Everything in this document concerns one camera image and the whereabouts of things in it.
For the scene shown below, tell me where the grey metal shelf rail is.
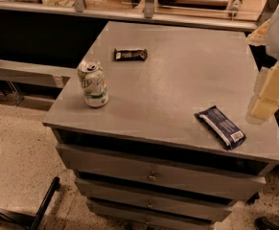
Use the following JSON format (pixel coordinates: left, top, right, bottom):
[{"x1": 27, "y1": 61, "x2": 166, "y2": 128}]
[{"x1": 0, "y1": 59, "x2": 77, "y2": 88}]

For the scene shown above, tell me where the bottom grey drawer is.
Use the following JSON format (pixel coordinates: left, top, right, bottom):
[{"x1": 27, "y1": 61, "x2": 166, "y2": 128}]
[{"x1": 86, "y1": 198, "x2": 216, "y2": 230}]

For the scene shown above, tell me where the grey drawer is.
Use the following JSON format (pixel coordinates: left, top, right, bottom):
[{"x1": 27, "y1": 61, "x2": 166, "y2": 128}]
[
  {"x1": 75, "y1": 178, "x2": 232, "y2": 221},
  {"x1": 86, "y1": 198, "x2": 216, "y2": 230},
  {"x1": 57, "y1": 144, "x2": 266, "y2": 200}
]

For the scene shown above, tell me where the white green 7up can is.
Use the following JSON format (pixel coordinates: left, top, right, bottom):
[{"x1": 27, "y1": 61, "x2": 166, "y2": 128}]
[{"x1": 77, "y1": 58, "x2": 108, "y2": 108}]

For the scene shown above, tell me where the middle grey drawer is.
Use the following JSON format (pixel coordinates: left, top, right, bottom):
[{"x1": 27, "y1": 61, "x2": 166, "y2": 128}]
[{"x1": 75, "y1": 178, "x2": 232, "y2": 221}]

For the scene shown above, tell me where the black chair leg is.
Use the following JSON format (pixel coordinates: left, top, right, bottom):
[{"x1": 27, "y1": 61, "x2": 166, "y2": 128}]
[{"x1": 0, "y1": 175, "x2": 61, "y2": 230}]

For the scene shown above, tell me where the black snack bar wrapper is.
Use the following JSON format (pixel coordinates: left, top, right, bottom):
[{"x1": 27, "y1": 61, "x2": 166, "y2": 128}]
[{"x1": 114, "y1": 49, "x2": 148, "y2": 61}]

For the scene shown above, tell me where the top grey drawer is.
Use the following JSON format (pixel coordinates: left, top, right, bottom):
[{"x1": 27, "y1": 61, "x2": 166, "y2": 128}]
[{"x1": 57, "y1": 144, "x2": 266, "y2": 200}]

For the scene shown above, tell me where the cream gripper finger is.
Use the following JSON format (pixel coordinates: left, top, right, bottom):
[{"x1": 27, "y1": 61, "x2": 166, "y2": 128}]
[
  {"x1": 247, "y1": 67, "x2": 269, "y2": 111},
  {"x1": 249, "y1": 61, "x2": 279, "y2": 121}
]

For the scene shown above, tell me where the grey drawer cabinet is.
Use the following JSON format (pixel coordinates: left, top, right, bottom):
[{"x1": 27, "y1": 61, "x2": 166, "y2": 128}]
[{"x1": 42, "y1": 20, "x2": 279, "y2": 230}]

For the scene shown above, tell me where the black object floor right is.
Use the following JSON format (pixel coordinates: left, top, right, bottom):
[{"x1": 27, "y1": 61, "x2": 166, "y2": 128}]
[{"x1": 254, "y1": 217, "x2": 279, "y2": 230}]

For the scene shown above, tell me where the blue rxbar blueberry wrapper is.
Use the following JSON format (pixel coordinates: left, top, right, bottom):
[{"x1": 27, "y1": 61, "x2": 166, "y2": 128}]
[{"x1": 195, "y1": 105, "x2": 246, "y2": 150}]

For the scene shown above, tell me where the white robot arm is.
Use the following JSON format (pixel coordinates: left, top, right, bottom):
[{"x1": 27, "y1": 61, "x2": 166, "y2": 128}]
[{"x1": 246, "y1": 8, "x2": 279, "y2": 125}]

